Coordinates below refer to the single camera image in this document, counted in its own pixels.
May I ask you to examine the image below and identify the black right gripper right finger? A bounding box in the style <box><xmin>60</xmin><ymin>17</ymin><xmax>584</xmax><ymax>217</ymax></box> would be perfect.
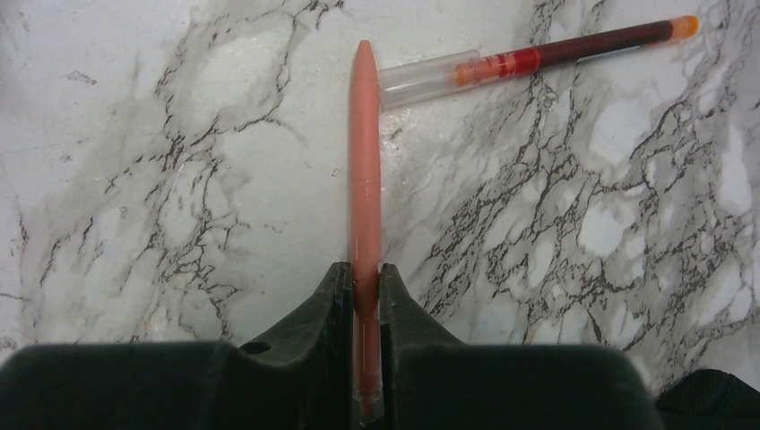
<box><xmin>380</xmin><ymin>264</ymin><xmax>663</xmax><ymax>429</ymax></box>

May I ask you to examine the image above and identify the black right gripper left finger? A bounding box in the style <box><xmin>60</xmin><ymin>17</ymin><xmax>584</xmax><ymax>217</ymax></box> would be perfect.
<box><xmin>1</xmin><ymin>262</ymin><xmax>351</xmax><ymax>429</ymax></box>

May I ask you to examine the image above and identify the black student bag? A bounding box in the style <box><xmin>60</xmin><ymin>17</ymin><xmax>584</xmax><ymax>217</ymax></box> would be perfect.
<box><xmin>656</xmin><ymin>369</ymin><xmax>759</xmax><ymax>430</ymax></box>

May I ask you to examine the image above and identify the salmon pink pencil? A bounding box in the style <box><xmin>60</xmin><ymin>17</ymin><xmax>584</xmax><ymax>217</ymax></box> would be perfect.
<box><xmin>349</xmin><ymin>40</ymin><xmax>382</xmax><ymax>422</ymax></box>

